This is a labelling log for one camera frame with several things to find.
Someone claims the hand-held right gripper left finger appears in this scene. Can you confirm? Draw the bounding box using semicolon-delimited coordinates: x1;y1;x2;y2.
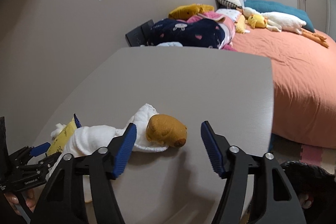
31;123;137;224

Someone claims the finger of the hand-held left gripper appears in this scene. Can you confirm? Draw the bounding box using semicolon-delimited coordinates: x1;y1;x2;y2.
39;114;82;169
16;142;51;161

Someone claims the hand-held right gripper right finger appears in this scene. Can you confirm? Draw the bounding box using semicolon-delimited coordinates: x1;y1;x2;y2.
201;120;306;224

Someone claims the yellow printed packet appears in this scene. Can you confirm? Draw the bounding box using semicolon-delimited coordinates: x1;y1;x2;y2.
47;117;79;156

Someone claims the white cloth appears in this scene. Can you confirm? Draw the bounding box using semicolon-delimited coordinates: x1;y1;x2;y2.
56;103;168;161

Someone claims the brown bear plush toy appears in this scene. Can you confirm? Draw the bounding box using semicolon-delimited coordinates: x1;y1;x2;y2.
146;114;188;148

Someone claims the person's left hand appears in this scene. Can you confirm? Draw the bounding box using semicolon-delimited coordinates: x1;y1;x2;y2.
4;187;36;214

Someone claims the small white plush toy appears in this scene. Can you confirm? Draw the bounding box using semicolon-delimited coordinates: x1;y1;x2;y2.
51;123;66;139

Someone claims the pink foam floor mat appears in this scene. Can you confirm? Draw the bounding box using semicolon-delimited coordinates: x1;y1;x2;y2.
301;143;336;169

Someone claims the red white small toy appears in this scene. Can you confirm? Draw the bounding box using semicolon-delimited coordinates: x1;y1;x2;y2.
299;193;314;210

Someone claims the orange bed sheet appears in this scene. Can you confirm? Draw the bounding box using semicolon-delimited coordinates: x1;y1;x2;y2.
231;28;336;148

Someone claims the light blue cloth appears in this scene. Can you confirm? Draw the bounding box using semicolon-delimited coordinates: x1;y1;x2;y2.
140;41;183;47

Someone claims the navy patterned blanket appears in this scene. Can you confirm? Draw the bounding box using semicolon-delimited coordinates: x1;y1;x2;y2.
146;18;227;50

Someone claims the pink blanket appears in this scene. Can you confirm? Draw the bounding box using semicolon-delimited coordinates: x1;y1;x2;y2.
187;11;238;52

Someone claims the yellow dotted pillow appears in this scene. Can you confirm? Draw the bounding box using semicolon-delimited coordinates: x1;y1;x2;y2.
235;14;250;34

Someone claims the yellow duck plush toy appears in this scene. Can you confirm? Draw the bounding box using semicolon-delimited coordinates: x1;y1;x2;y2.
248;14;268;29

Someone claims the white dotted pillow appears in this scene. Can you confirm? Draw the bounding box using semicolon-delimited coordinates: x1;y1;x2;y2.
217;8;242;21

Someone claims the white goose plush toy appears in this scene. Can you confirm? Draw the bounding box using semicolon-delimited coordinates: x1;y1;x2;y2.
238;7;330;48

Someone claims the black wall panel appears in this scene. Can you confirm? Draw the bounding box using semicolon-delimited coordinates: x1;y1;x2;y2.
125;19;155;47

